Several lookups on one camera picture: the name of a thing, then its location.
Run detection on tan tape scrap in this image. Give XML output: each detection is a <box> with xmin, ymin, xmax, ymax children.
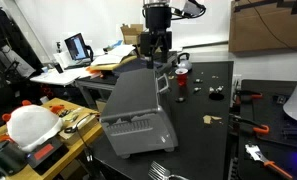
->
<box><xmin>202</xmin><ymin>114</ymin><xmax>223</xmax><ymax>126</ymax></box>

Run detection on thin black hanging cable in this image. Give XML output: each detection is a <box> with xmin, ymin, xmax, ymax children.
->
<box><xmin>247</xmin><ymin>0</ymin><xmax>297</xmax><ymax>55</ymax></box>

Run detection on black scale with red display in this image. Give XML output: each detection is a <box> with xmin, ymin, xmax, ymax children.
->
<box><xmin>26</xmin><ymin>136</ymin><xmax>71</xmax><ymax>176</ymax></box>

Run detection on dark blue folder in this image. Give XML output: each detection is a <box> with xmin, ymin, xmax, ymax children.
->
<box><xmin>113</xmin><ymin>59</ymin><xmax>156</xmax><ymax>76</ymax></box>

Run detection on open laptop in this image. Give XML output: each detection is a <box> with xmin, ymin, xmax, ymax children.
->
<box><xmin>63</xmin><ymin>32</ymin><xmax>92</xmax><ymax>66</ymax></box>

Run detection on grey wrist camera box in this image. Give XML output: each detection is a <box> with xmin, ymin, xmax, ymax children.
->
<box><xmin>182</xmin><ymin>0</ymin><xmax>206</xmax><ymax>18</ymax></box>

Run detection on white paper stack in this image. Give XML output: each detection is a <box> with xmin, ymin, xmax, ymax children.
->
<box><xmin>90</xmin><ymin>44</ymin><xmax>137</xmax><ymax>67</ymax></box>

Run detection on wooden table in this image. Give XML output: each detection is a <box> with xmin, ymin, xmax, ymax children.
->
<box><xmin>0</xmin><ymin>97</ymin><xmax>104</xmax><ymax>180</ymax></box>

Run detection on silver kettle with black handle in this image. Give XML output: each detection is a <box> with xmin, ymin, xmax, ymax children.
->
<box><xmin>176</xmin><ymin>52</ymin><xmax>193</xmax><ymax>72</ymax></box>

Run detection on large cardboard sheet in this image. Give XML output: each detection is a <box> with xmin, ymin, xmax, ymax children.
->
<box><xmin>228</xmin><ymin>0</ymin><xmax>297</xmax><ymax>53</ymax></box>

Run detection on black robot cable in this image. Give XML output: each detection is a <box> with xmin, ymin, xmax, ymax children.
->
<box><xmin>170</xmin><ymin>0</ymin><xmax>208</xmax><ymax>21</ymax></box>

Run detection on small open cardboard box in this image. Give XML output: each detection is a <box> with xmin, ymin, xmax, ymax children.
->
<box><xmin>120</xmin><ymin>23</ymin><xmax>146</xmax><ymax>46</ymax></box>

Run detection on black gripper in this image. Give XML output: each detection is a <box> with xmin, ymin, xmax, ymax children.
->
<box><xmin>140</xmin><ymin>6</ymin><xmax>173</xmax><ymax>70</ymax></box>

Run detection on yellow folder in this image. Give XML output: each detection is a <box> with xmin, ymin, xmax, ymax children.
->
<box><xmin>87</xmin><ymin>54</ymin><xmax>138</xmax><ymax>72</ymax></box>

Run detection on red plastic cup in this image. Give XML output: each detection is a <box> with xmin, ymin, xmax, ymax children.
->
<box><xmin>174</xmin><ymin>68</ymin><xmax>189</xmax><ymax>88</ymax></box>

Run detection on silver clamp with orange handle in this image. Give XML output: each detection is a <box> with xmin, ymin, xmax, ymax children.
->
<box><xmin>244</xmin><ymin>143</ymin><xmax>294</xmax><ymax>180</ymax></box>

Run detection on grey toaster oven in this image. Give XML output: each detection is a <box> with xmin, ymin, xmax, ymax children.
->
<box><xmin>99</xmin><ymin>66</ymin><xmax>180</xmax><ymax>159</ymax></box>

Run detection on metal spoon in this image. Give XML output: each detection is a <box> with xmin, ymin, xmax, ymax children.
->
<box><xmin>63</xmin><ymin>112</ymin><xmax>101</xmax><ymax>134</ymax></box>

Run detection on silver fork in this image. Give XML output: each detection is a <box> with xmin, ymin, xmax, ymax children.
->
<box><xmin>147</xmin><ymin>160</ymin><xmax>189</xmax><ymax>180</ymax></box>

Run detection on black breadboard table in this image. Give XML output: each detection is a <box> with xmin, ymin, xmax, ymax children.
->
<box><xmin>237</xmin><ymin>79</ymin><xmax>297</xmax><ymax>180</ymax></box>

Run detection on white desk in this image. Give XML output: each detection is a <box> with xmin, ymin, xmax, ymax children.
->
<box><xmin>30</xmin><ymin>66</ymin><xmax>92</xmax><ymax>87</ymax></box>

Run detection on black round device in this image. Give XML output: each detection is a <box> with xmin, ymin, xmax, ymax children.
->
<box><xmin>0</xmin><ymin>139</ymin><xmax>29</xmax><ymax>176</ymax></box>

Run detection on black clamp with orange handle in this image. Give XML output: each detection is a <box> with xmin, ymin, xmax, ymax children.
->
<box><xmin>232</xmin><ymin>89</ymin><xmax>264</xmax><ymax>106</ymax></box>
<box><xmin>229</xmin><ymin>113</ymin><xmax>271</xmax><ymax>136</ymax></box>

